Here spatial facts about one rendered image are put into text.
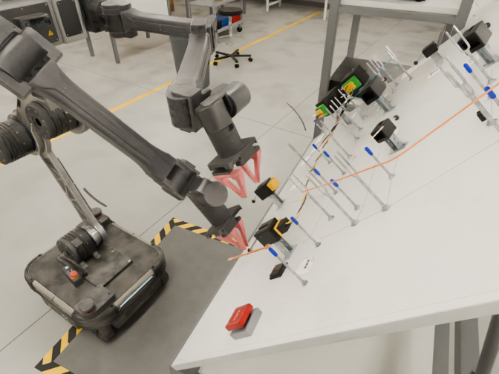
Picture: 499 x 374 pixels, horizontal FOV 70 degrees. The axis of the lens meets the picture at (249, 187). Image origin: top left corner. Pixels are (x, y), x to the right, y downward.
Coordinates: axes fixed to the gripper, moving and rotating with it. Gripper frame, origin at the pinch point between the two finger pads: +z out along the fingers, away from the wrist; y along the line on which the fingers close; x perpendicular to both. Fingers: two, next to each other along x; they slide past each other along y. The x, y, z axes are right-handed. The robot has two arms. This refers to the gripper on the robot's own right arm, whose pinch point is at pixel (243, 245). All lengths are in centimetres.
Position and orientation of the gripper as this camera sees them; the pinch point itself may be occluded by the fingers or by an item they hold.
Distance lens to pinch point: 92.6
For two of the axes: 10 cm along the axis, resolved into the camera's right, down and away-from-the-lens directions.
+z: 6.0, 7.6, 2.5
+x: -6.4, 2.6, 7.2
